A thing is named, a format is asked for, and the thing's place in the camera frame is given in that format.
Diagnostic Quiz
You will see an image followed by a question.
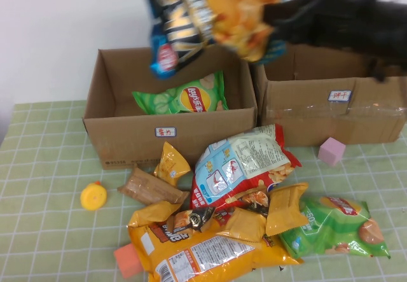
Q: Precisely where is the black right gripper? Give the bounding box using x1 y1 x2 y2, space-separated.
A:
263 0 322 46

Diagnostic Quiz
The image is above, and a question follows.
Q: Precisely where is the black blue Vikas chip bag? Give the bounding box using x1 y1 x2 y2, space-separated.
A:
141 0 287 80

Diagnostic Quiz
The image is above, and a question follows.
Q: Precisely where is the small yellow snack packet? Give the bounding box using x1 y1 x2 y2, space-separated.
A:
224 207 267 243
265 182 310 237
127 200 182 229
153 141 191 188

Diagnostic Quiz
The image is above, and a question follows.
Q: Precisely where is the small black orange snack packet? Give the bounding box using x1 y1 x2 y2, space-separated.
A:
165 206 217 234
238 190 270 216

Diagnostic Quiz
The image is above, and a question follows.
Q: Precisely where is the large yellow snack bag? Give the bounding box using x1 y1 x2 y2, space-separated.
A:
127 213 305 282

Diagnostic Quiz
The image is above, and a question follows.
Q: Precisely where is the taped cardboard box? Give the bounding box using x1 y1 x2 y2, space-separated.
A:
251 43 407 146

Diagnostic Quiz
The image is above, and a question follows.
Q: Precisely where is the white blue-edged label sticker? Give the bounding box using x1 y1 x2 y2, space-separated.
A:
155 126 177 137
328 90 352 102

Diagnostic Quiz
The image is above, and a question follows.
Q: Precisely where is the small green Lay's chip bag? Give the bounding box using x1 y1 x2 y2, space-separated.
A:
131 70 229 116

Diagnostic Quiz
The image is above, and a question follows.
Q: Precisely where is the pink foam cube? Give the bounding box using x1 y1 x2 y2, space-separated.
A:
317 137 347 167

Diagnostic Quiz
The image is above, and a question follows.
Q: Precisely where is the red blue shrimp cracker bag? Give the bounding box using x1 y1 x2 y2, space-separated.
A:
190 123 302 213

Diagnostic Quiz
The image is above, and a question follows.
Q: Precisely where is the cardboard box with 95338 print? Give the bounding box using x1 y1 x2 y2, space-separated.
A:
81 45 258 171

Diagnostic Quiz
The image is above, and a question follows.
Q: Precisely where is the brown biscuit packet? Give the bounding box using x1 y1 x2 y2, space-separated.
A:
116 166 191 206

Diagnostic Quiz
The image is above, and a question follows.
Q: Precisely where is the large green Lay's chip bag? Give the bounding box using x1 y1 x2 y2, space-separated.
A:
279 192 391 260

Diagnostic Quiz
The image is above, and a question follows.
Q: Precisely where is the yellow duck toy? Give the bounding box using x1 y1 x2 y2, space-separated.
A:
79 181 107 212

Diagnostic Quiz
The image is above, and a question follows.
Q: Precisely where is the green checked tablecloth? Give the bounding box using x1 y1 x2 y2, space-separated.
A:
0 100 407 282

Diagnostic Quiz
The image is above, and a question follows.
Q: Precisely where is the orange foam block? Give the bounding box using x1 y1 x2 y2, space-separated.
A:
113 243 144 279

